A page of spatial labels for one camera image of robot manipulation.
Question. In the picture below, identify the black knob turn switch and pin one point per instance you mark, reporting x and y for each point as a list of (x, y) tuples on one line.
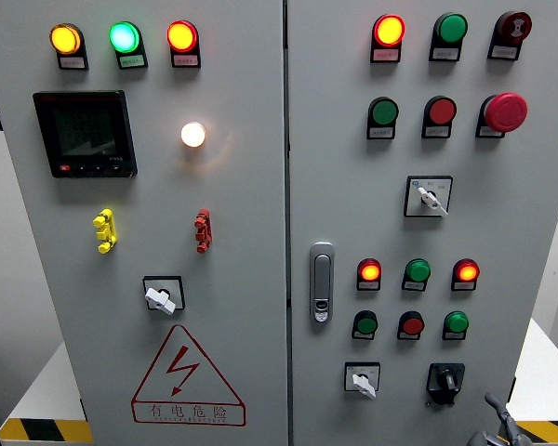
[(447, 381)]

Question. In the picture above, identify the black yellow striped tape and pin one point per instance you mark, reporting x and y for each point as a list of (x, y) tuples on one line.
[(553, 432), (46, 431)]

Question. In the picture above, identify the small label plate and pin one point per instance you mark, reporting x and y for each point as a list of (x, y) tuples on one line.
[(386, 55), (186, 60), (445, 54), (363, 336), (436, 132), (463, 286), (488, 132), (381, 133), (413, 286), (369, 286), (503, 53), (408, 336), (453, 336), (72, 62), (132, 61)]

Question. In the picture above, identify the small green domed button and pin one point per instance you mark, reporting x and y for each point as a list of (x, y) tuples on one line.
[(456, 322)]

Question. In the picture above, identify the small red push button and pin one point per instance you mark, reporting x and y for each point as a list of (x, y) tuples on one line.
[(412, 324)]

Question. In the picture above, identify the small red round lamp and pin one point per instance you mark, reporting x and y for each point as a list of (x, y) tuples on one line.
[(369, 271), (467, 271)]

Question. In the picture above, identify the small green push button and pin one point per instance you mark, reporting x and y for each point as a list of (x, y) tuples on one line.
[(366, 324)]

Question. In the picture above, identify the small green round lamp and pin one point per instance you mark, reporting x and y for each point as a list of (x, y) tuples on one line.
[(418, 270)]

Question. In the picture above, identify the pale grey door with lock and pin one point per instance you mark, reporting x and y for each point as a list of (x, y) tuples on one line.
[(493, 223)]

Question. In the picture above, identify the silver door lock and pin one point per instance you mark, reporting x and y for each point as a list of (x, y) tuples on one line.
[(322, 279)]

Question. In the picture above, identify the large red stop button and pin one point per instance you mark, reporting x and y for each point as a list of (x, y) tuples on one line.
[(506, 112)]

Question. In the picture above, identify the red warning triangle sticker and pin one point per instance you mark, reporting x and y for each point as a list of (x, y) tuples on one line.
[(188, 411)]

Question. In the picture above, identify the large red push button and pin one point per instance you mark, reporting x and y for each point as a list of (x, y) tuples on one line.
[(441, 111)]

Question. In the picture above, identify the large green push button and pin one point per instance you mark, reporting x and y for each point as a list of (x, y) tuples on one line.
[(384, 111)]

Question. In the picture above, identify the pale grey cabinet door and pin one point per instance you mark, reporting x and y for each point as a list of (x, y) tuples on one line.
[(242, 209)]

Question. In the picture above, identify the dark red round buzzer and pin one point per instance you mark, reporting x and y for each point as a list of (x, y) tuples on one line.
[(514, 26)]

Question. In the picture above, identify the large dark green lamp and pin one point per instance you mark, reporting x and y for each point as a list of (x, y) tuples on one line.
[(451, 28)]

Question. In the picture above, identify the large red round lamp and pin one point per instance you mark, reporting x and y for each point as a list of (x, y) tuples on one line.
[(389, 30), (182, 36)]

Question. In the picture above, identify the white round lamp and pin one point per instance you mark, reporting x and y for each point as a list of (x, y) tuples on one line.
[(193, 135)]

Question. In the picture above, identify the black display meter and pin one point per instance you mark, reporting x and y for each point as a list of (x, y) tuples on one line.
[(86, 134)]

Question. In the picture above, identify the large green lit lamp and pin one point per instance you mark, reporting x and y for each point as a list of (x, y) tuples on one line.
[(124, 36)]

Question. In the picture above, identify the large yellow round lamp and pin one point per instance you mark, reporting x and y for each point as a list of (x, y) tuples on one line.
[(65, 39)]

